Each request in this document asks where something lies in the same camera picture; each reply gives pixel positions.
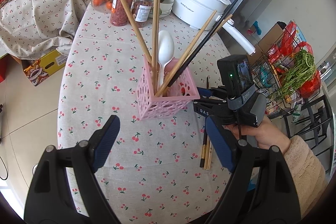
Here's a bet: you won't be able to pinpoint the black metal frame stand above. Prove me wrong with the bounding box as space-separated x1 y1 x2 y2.
285 94 332 173

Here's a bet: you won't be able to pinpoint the black cable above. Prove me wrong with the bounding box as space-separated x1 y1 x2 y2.
0 103 9 180

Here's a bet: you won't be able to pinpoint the small print beige cloth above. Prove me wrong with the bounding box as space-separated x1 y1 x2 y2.
0 0 88 60

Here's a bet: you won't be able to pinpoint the black wire basket rack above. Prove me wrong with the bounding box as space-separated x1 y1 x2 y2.
248 21 323 119

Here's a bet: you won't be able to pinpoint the leafy green vegetable bunch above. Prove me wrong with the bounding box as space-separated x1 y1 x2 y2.
270 49 317 101

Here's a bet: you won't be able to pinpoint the single wooden chopstick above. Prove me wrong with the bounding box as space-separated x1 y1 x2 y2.
207 140 214 171
203 139 210 170

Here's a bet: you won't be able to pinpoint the red box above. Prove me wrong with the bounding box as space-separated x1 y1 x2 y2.
0 57 8 83

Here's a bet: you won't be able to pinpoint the pink perforated utensil holder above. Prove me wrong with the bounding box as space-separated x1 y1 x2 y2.
136 59 200 121

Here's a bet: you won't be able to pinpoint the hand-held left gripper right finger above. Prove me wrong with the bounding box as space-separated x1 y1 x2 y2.
204 117 302 224

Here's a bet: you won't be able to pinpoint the tall jar of red berries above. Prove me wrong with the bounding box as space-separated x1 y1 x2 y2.
110 0 140 27

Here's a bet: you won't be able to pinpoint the person's right forearm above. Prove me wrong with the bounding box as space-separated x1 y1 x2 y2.
283 135 328 216

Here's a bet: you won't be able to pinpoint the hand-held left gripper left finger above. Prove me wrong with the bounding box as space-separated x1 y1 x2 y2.
24 115 121 224

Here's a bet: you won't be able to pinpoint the person's right hand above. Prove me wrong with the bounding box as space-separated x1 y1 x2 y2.
225 115 291 150

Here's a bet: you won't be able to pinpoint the bunch of wooden chopsticks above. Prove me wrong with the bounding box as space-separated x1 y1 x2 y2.
112 0 234 97

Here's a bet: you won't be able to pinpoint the teal packet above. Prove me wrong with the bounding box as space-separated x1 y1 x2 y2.
260 69 272 86

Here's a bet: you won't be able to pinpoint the short jar of dried fruit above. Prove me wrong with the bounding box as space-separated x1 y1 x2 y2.
131 0 154 28

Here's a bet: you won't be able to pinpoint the green and white packet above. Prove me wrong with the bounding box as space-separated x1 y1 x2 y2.
293 103 302 123

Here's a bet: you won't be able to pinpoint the brown cardboard box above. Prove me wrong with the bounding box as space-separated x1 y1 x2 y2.
252 22 286 62

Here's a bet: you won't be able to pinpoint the white plastic spoon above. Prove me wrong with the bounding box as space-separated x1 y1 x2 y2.
157 30 175 88

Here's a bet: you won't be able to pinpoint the red plastic bag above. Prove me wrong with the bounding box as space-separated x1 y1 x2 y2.
279 21 298 56
299 70 322 97
295 42 314 56

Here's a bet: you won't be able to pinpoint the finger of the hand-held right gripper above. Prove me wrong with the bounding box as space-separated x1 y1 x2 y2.
197 86 228 99
193 99 228 118

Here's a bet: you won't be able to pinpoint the black chopstick with gold end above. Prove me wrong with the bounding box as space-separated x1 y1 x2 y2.
167 0 241 87
200 76 210 168

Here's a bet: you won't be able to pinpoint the white stacked bowls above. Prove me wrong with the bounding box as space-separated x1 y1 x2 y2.
148 0 175 18

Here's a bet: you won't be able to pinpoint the blue plastic item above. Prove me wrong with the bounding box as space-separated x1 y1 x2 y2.
247 21 263 35

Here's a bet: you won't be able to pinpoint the white electric cooking pot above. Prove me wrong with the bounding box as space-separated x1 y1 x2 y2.
172 0 256 54

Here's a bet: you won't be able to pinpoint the yellow printed carton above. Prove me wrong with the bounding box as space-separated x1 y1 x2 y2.
22 49 69 86

